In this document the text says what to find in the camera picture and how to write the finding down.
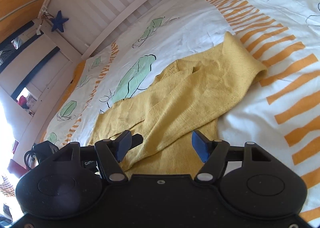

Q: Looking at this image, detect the yellow knitted sweater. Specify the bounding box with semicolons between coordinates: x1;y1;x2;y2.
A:
89;33;267;175

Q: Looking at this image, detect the blue star decoration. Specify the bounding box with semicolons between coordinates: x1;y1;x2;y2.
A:
49;10;69;33

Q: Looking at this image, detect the white patterned duvet cover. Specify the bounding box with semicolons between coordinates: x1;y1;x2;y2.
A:
44;0;319;227

